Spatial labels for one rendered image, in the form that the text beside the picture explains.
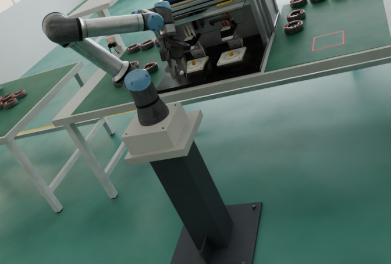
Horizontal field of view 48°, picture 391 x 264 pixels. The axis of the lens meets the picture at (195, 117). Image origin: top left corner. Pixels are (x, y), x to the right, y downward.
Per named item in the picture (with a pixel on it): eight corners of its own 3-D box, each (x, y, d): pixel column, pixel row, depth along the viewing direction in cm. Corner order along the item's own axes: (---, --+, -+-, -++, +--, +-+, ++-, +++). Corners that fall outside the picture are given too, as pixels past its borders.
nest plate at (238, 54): (241, 60, 241) (241, 58, 241) (217, 66, 248) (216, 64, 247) (246, 48, 253) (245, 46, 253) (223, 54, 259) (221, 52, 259)
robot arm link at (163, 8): (149, 6, 207) (166, 3, 210) (155, 28, 207) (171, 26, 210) (154, 1, 199) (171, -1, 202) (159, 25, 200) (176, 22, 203)
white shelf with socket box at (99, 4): (137, 60, 318) (108, 2, 297) (96, 71, 334) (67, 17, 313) (153, 39, 346) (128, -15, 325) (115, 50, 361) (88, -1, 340)
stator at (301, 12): (308, 13, 267) (306, 7, 265) (301, 21, 260) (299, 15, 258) (291, 15, 274) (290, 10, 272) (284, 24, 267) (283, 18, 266)
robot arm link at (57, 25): (45, 20, 167) (164, 8, 185) (42, 16, 177) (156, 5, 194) (50, 50, 172) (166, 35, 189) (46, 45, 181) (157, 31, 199)
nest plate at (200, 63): (202, 69, 252) (202, 67, 251) (180, 75, 258) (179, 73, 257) (209, 57, 263) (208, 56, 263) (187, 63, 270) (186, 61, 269)
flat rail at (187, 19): (252, 3, 239) (251, -3, 237) (156, 31, 265) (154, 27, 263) (253, 2, 240) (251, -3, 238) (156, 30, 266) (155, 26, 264)
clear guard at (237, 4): (243, 22, 220) (240, 11, 217) (201, 34, 230) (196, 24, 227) (253, -1, 245) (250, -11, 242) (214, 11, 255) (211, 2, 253)
